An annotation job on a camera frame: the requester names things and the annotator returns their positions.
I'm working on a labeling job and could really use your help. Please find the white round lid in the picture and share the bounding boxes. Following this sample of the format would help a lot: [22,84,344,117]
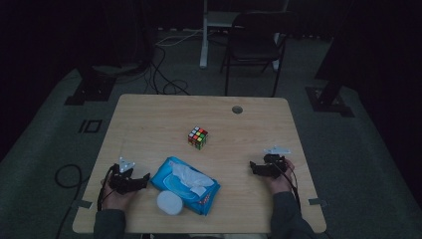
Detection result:
[156,190,184,216]

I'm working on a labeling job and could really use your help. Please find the blue wet wipes pack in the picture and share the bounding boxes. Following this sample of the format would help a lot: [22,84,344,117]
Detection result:
[150,156,222,216]

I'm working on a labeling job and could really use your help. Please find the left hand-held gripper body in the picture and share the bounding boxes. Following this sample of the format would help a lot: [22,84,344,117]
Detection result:
[108,156,140,195]

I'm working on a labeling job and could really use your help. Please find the black folding chair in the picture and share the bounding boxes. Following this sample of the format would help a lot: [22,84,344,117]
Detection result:
[220,11,289,98]

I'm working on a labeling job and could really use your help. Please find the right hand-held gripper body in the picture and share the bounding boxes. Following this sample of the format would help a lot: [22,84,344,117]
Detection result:
[263,145,293,178]

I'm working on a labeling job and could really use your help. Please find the left hand-held gripper cable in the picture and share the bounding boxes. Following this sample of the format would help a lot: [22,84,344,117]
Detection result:
[97,164,116,212]

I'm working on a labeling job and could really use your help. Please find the black floor cables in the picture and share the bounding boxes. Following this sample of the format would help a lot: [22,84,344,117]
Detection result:
[115,44,191,97]

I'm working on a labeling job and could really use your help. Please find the black looped floor cable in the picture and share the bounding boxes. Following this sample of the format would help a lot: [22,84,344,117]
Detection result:
[54,163,92,239]

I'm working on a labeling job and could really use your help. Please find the white floor cable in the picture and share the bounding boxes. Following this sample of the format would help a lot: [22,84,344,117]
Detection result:
[154,29,204,48]

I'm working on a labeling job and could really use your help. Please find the right hand-held gripper cable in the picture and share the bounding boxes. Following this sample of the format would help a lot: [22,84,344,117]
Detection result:
[278,161,302,211]

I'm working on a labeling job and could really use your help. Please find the hand-held gripper cable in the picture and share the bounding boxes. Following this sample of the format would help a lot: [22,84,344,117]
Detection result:
[278,161,302,211]
[97,164,116,212]

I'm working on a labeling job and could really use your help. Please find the person's left hand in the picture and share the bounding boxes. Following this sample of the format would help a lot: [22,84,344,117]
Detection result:
[100,178,135,211]

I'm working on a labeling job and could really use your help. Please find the multicoloured puzzle cube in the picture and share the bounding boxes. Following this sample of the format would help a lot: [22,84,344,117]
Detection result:
[187,125,209,151]

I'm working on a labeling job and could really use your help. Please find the black stand base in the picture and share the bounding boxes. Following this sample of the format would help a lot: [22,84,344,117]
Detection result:
[305,78,355,119]
[64,65,117,107]

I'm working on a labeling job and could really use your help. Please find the person's right hand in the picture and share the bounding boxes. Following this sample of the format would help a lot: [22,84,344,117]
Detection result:
[265,158,297,195]

